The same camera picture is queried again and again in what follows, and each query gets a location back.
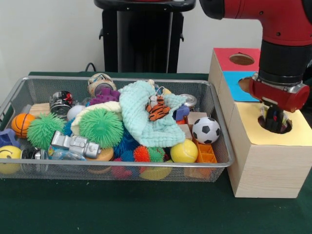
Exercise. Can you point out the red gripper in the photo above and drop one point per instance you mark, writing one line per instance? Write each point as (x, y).
(280, 97)

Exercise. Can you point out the colourful patterned cloth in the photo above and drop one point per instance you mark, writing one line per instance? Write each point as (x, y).
(285, 120)

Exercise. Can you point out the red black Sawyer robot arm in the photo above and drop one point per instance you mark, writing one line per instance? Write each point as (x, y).
(282, 36)

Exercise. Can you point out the wooden box with three holes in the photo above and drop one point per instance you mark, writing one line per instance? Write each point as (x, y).
(268, 165)

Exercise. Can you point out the silver mesh bin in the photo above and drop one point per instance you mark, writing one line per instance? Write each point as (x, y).
(61, 84)

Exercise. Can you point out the black and white soccer ball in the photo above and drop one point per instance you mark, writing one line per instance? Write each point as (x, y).
(206, 130)

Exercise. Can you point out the yellow tennis ball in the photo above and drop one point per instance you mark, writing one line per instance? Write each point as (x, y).
(184, 151)

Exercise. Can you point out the small tiger plush toy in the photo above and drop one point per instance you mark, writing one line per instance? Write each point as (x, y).
(157, 111)

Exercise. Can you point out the mint green cloth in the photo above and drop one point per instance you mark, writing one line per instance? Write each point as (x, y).
(136, 112)

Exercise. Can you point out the large green spiky ball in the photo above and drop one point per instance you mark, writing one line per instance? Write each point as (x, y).
(101, 128)

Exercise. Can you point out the dark green tablecloth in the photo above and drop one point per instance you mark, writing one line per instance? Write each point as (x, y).
(122, 209)

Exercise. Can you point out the small white ball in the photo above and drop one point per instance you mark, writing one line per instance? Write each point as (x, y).
(74, 112)

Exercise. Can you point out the silver robot toy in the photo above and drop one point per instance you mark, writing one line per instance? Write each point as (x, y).
(75, 145)

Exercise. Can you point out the black and red can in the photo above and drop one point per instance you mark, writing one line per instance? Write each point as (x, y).
(61, 102)

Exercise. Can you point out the small green spiky ball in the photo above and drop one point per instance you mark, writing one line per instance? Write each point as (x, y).
(44, 130)

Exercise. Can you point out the small wooden block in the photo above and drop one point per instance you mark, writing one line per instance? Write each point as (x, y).
(39, 109)

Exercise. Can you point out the orange basketball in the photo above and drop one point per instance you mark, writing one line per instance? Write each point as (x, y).
(22, 124)

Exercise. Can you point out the yellow smiley ball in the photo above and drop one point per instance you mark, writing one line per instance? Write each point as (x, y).
(9, 156)

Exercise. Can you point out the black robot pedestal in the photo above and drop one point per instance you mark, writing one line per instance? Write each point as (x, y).
(146, 36)

